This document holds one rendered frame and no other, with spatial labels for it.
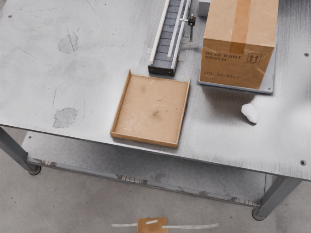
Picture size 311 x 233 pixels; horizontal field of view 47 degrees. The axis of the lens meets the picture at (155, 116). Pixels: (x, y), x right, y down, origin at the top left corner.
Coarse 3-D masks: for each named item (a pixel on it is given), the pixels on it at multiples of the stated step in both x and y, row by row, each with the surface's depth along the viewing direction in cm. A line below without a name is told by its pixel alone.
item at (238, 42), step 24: (216, 0) 130; (240, 0) 129; (264, 0) 129; (216, 24) 125; (240, 24) 124; (264, 24) 124; (216, 48) 126; (240, 48) 123; (264, 48) 120; (216, 72) 138; (240, 72) 135; (264, 72) 132
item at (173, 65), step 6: (186, 6) 162; (162, 12) 161; (186, 12) 160; (186, 18) 162; (180, 30) 156; (180, 36) 154; (180, 42) 156; (174, 54) 150; (174, 60) 149; (150, 66) 148; (174, 66) 149; (150, 72) 152; (156, 72) 151; (162, 72) 150; (168, 72) 149
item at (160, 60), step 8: (176, 0) 164; (168, 8) 162; (176, 8) 162; (184, 8) 161; (168, 16) 160; (176, 16) 159; (168, 24) 158; (168, 32) 155; (160, 40) 154; (168, 40) 153; (176, 40) 153; (160, 48) 152; (168, 48) 151; (160, 56) 150; (152, 64) 148; (160, 64) 148; (168, 64) 148
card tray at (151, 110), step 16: (128, 80) 150; (144, 80) 150; (160, 80) 150; (176, 80) 149; (128, 96) 147; (144, 96) 146; (160, 96) 146; (176, 96) 145; (128, 112) 143; (144, 112) 143; (160, 112) 142; (176, 112) 142; (112, 128) 138; (128, 128) 140; (144, 128) 140; (160, 128) 139; (176, 128) 139; (160, 144) 135; (176, 144) 132
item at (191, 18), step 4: (192, 16) 145; (180, 20) 148; (184, 20) 148; (188, 20) 146; (192, 20) 146; (188, 24) 148; (192, 24) 147; (192, 28) 151; (192, 32) 153; (192, 36) 156
